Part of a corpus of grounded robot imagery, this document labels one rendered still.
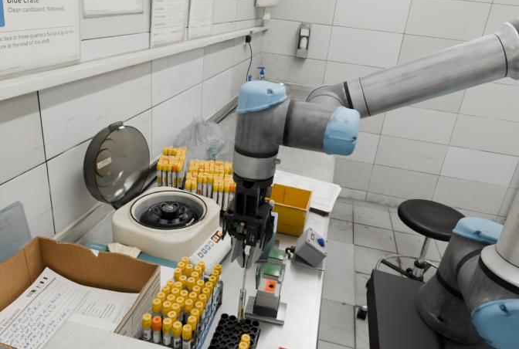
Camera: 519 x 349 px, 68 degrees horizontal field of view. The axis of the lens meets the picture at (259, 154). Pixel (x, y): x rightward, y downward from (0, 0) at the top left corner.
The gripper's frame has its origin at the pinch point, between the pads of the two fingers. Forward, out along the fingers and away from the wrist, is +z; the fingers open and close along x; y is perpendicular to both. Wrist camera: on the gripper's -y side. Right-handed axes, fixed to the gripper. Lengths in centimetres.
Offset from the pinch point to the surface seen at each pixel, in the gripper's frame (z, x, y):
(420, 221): 41, 61, -105
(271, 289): 10.4, 5.2, -5.4
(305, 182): 17, 7, -75
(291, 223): 13.8, 5.8, -38.7
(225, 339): 16.2, -1.7, 5.1
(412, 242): 106, 87, -194
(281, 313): 16.7, 8.2, -5.6
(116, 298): 11.9, -25.1, 5.7
